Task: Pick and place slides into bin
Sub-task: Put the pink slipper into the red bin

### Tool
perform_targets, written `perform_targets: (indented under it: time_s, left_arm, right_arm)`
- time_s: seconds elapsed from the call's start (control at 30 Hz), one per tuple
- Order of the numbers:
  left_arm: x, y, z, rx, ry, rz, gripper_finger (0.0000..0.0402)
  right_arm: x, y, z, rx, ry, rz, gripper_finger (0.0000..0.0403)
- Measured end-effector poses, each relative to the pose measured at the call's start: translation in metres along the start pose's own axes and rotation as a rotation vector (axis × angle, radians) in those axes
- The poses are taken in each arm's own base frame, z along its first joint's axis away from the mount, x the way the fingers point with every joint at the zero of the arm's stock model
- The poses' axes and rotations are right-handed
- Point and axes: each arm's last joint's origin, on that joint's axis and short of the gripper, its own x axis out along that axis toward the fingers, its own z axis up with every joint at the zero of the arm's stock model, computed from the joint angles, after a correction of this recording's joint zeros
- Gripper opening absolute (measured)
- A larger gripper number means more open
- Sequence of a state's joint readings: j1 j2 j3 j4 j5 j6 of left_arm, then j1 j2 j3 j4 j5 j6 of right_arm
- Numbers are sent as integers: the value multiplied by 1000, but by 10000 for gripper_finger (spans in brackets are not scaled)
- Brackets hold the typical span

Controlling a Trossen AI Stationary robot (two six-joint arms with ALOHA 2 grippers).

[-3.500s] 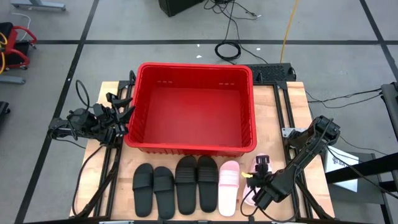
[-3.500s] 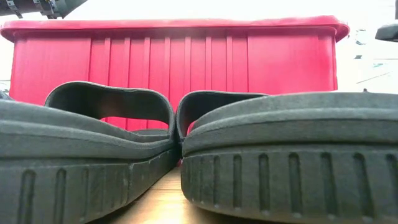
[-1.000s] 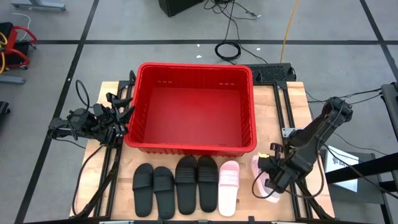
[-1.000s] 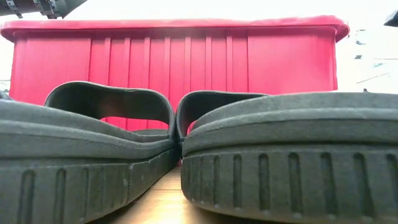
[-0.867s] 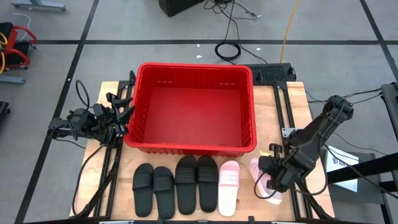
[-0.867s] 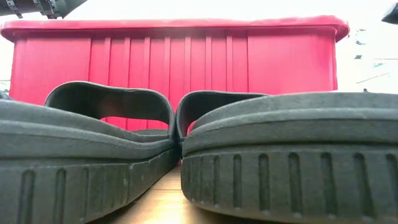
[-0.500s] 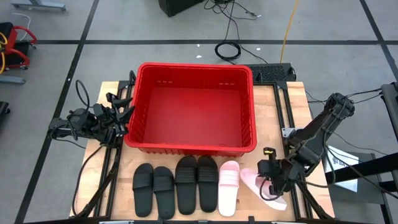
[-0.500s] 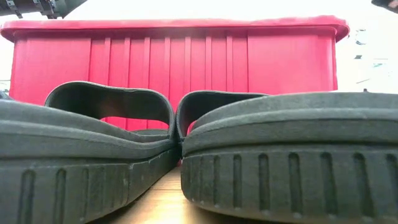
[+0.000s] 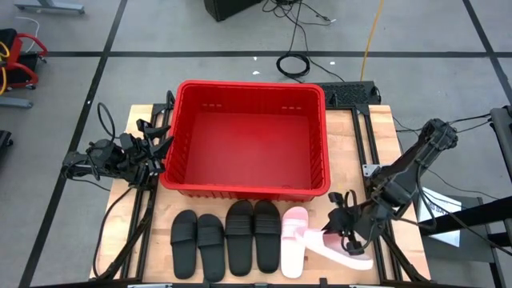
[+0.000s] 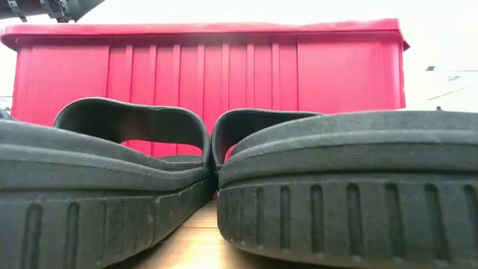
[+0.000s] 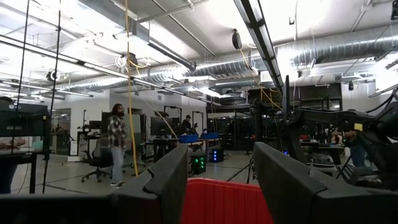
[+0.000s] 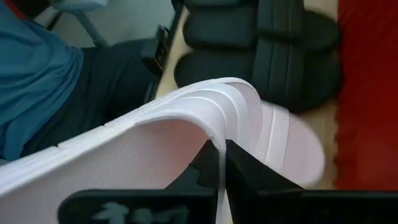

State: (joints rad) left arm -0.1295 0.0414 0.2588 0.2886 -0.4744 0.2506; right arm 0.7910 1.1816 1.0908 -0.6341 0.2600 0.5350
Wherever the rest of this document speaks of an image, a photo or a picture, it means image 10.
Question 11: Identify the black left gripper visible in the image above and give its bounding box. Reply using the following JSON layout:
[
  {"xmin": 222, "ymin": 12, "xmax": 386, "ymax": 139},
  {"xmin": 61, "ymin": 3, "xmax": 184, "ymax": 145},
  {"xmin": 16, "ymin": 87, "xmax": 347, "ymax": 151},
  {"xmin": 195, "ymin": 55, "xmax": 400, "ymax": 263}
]
[{"xmin": 0, "ymin": 0, "xmax": 106, "ymax": 22}]

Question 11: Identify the red plastic bin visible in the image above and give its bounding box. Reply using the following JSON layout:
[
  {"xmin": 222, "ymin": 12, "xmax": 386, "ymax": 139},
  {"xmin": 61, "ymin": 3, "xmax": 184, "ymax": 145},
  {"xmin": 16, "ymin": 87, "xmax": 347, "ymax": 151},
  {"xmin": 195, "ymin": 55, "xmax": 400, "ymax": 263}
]
[{"xmin": 0, "ymin": 17, "xmax": 411, "ymax": 162}]

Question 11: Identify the large ridged black slide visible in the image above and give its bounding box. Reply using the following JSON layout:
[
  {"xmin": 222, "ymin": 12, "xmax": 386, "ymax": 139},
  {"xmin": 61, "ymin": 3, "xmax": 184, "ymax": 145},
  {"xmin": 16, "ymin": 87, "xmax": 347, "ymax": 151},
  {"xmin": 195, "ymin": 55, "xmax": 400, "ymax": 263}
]
[
  {"xmin": 211, "ymin": 108, "xmax": 478, "ymax": 269},
  {"xmin": 0, "ymin": 96, "xmax": 220, "ymax": 269}
]

